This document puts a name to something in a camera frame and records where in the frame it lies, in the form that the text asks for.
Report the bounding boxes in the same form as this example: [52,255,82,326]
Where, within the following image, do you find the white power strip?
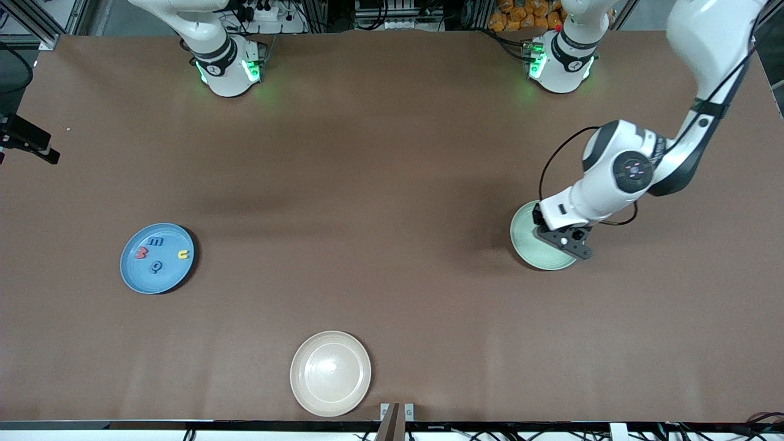
[236,0,288,22]

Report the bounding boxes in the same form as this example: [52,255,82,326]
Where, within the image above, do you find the pile of orange items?
[488,0,567,32]

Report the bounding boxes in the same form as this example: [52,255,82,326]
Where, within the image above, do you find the black cable bundle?
[738,412,784,439]

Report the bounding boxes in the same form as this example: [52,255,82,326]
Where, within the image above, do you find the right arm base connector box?
[242,42,268,84]

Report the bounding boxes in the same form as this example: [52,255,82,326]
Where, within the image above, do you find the green round plate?
[510,202,578,271]

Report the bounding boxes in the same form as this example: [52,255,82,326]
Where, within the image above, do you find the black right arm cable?
[0,42,34,94]

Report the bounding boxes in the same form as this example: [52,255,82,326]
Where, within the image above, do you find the blue round plate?
[120,222,195,295]

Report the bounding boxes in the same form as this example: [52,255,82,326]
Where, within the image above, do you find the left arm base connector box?
[524,38,548,79]

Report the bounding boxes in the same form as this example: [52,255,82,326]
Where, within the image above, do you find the black equipment rack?
[354,0,447,31]

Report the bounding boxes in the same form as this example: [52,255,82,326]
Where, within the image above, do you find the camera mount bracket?
[375,402,416,441]

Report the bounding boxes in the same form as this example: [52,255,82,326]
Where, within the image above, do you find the beige round plate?
[290,331,372,418]

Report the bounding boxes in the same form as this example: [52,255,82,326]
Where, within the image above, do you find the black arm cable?
[539,0,766,227]
[0,42,34,94]

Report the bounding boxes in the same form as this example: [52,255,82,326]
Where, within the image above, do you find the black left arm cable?
[539,0,766,227]

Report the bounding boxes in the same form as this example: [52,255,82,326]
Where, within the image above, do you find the aluminium frame profile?
[0,0,86,50]

